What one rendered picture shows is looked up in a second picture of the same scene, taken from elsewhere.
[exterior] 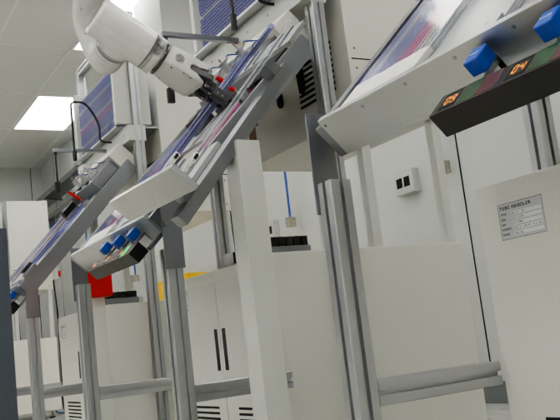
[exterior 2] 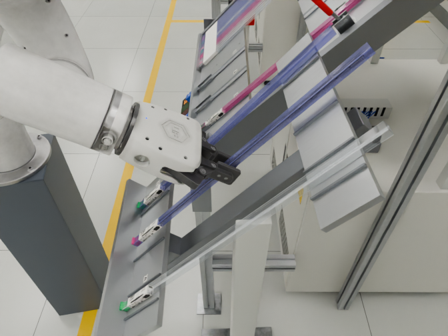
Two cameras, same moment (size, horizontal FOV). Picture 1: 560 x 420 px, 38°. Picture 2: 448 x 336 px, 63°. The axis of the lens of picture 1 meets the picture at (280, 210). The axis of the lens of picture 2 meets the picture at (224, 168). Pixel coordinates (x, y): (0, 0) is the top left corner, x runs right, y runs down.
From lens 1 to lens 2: 1.69 m
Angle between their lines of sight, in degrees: 61
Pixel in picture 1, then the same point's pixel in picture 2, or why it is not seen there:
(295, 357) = (307, 249)
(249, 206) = (241, 271)
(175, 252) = (202, 203)
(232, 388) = not seen: hidden behind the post
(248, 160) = (250, 241)
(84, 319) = not seen: hidden behind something
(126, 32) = (39, 127)
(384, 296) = (421, 224)
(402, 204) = not seen: outside the picture
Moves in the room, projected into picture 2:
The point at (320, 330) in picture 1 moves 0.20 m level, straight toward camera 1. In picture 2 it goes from (339, 238) to (313, 291)
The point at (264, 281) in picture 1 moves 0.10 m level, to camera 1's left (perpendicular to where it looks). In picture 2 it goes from (246, 307) to (209, 286)
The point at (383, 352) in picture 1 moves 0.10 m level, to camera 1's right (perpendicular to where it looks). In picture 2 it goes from (394, 252) to (428, 267)
